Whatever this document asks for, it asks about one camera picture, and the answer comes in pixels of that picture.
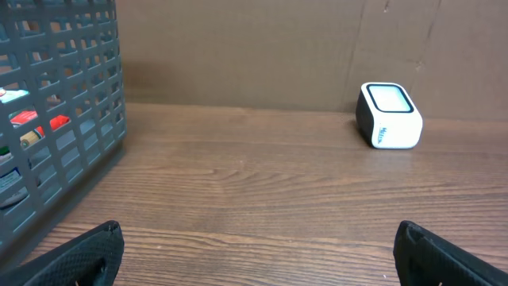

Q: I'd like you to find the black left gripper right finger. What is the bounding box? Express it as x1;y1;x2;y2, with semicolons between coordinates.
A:
393;220;507;286

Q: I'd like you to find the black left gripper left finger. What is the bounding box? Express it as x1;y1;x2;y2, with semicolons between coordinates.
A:
1;220;125;286

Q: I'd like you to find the long orange noodle packet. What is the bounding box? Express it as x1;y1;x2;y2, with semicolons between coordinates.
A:
10;110;71;150

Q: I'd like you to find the teal tissue packet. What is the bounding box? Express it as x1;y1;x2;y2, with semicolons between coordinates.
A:
0;88;29;104

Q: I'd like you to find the white barcode scanner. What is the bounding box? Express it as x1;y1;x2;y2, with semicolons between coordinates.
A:
355;82;423;149

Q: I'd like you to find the dark grey plastic basket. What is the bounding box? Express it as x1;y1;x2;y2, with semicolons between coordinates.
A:
1;0;126;270

